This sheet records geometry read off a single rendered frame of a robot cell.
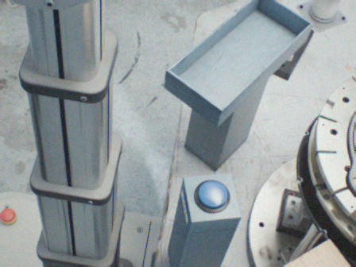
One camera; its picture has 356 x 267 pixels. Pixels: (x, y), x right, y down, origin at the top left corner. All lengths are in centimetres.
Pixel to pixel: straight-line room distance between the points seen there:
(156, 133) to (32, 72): 139
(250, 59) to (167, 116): 119
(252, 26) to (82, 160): 38
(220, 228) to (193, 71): 26
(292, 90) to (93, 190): 53
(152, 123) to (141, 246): 64
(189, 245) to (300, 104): 51
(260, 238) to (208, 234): 24
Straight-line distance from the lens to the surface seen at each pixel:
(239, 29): 105
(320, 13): 145
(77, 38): 70
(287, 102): 129
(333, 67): 138
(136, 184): 202
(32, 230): 167
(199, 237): 87
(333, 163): 84
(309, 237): 97
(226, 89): 96
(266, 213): 111
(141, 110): 218
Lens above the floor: 177
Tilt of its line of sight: 56 degrees down
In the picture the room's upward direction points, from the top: 10 degrees clockwise
